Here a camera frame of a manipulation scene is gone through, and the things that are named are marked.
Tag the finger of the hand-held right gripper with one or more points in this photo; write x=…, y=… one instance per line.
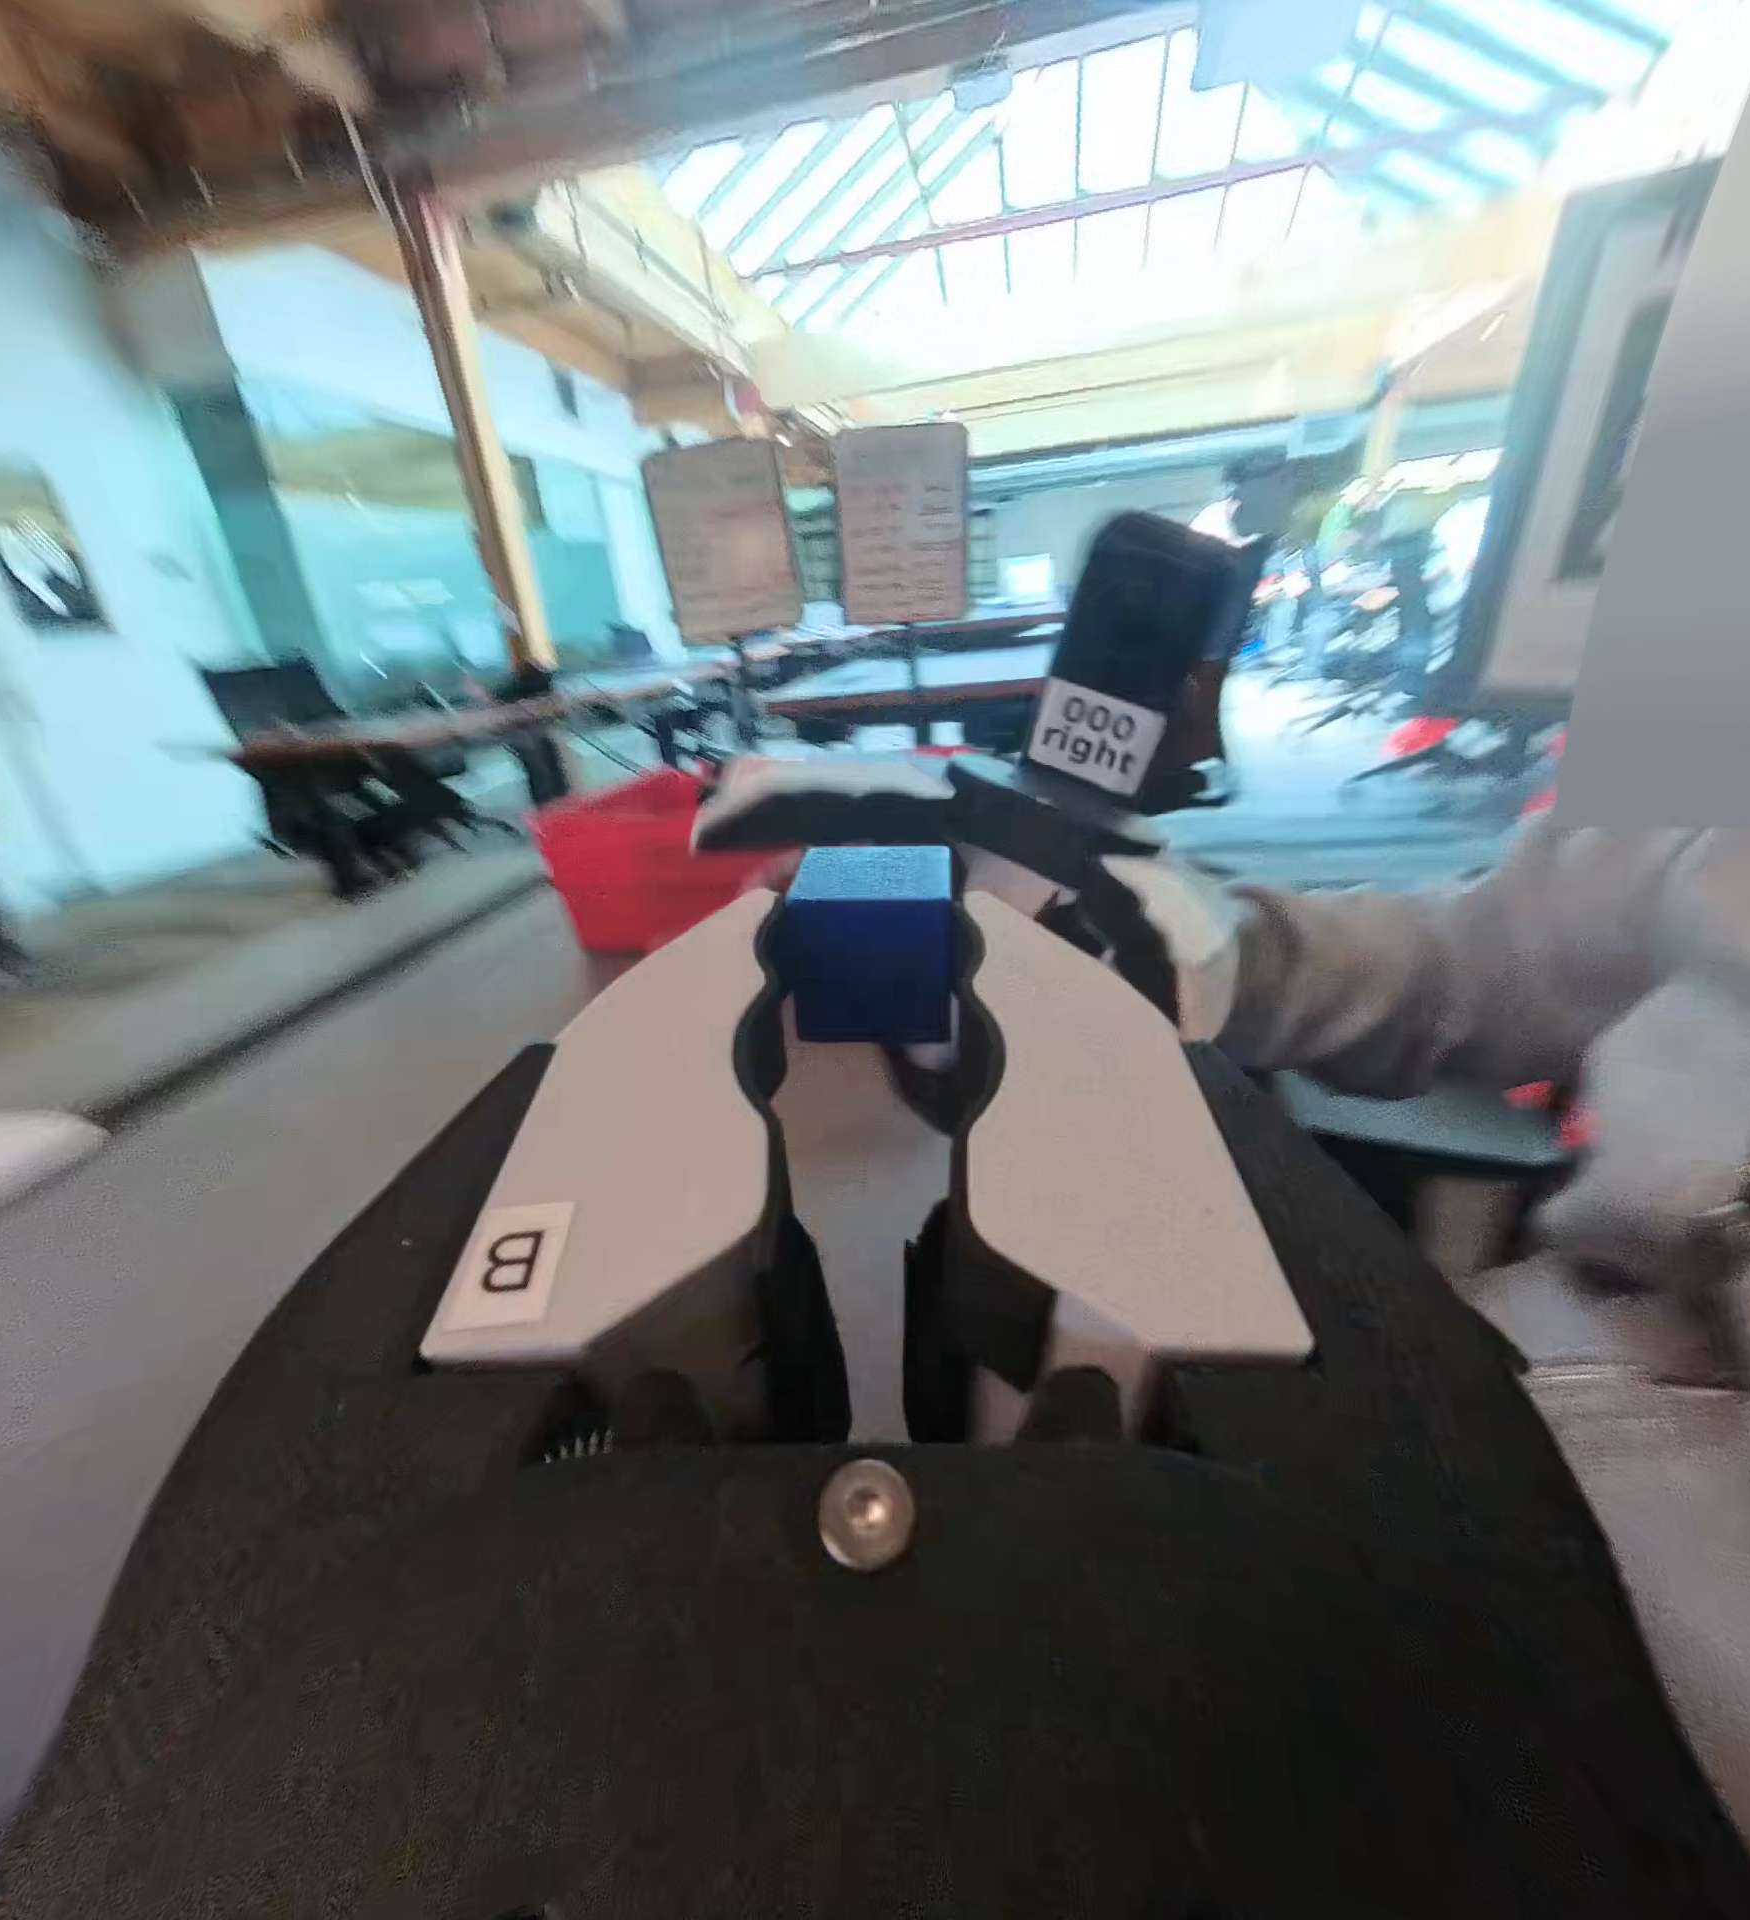
x=831, y=794

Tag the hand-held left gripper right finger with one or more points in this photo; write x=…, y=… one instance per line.
x=1129, y=1170

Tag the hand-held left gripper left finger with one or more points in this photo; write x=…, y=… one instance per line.
x=620, y=1170

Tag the blue cube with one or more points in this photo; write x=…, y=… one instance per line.
x=868, y=945

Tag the person's right forearm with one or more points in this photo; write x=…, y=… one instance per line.
x=1416, y=974

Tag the red plastic basket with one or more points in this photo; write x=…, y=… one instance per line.
x=620, y=869

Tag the whiteboard on stand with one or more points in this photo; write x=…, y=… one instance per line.
x=903, y=525
x=725, y=541

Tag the black chair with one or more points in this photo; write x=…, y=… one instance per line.
x=350, y=781

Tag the person's grey hoodie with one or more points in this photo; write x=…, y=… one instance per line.
x=1714, y=1500

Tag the wooden post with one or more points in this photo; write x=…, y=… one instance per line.
x=479, y=451

